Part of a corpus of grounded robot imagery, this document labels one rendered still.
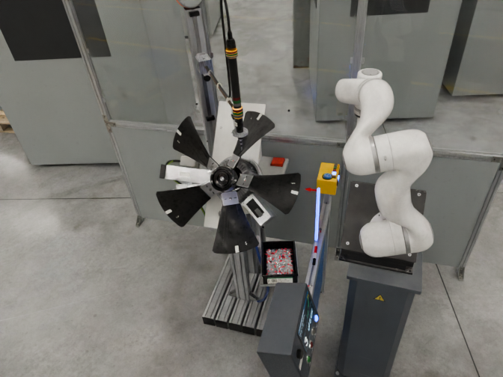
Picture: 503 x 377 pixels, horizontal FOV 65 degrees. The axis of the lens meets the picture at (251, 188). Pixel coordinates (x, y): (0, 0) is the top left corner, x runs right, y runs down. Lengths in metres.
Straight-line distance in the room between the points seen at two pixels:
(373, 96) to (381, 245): 0.50
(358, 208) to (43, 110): 3.30
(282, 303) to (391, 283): 0.63
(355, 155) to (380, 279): 0.85
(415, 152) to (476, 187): 1.63
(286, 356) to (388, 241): 0.49
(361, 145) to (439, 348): 1.92
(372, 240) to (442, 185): 1.36
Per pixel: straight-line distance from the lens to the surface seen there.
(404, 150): 1.08
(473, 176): 2.63
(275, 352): 1.23
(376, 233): 1.36
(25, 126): 4.52
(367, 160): 1.07
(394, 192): 1.17
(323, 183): 2.05
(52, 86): 4.13
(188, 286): 2.99
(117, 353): 2.85
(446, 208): 2.78
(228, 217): 1.86
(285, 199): 1.79
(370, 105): 1.10
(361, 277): 1.80
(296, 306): 1.30
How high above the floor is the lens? 2.33
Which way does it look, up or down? 39 degrees down
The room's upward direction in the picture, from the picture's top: 5 degrees counter-clockwise
